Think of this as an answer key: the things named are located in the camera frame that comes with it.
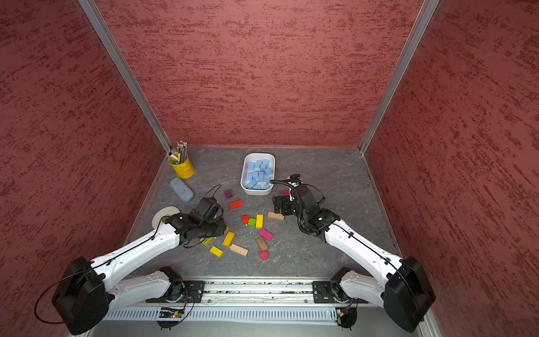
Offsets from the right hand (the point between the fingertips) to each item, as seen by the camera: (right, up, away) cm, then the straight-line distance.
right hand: (282, 201), depth 82 cm
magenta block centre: (-7, -16, +8) cm, 19 cm away
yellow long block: (-23, -17, +4) cm, 28 cm away
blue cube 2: (-8, +16, +31) cm, 36 cm away
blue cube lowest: (-7, +7, +25) cm, 26 cm away
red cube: (-16, -9, +9) cm, 21 cm away
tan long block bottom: (-18, -20, +2) cm, 27 cm away
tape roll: (-54, -7, +13) cm, 56 cm away
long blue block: (-15, +5, +22) cm, 27 cm away
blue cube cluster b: (-14, +9, +24) cm, 29 cm away
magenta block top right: (+2, +1, +22) cm, 22 cm away
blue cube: (-16, +14, +28) cm, 36 cm away
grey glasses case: (-49, +3, +19) cm, 53 cm away
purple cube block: (-26, 0, +19) cm, 32 cm away
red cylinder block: (-8, -22, +1) cm, 23 cm away
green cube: (-13, -11, +8) cm, 19 cm away
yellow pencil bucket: (-48, +12, +20) cm, 54 cm away
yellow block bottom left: (-27, -21, +2) cm, 34 cm away
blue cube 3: (-16, +9, +23) cm, 30 cm away
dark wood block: (-8, -19, +3) cm, 21 cm away
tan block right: (-2, -9, +10) cm, 14 cm away
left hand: (-24, -12, +1) cm, 27 cm away
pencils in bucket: (-50, +19, +18) cm, 56 cm away
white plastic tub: (-18, +19, +28) cm, 38 cm away
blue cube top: (-13, +16, +29) cm, 35 cm away
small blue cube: (-10, +14, +28) cm, 33 cm away
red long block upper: (-22, -4, +16) cm, 28 cm away
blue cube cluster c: (-7, +11, +25) cm, 28 cm away
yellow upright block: (-10, -10, +11) cm, 18 cm away
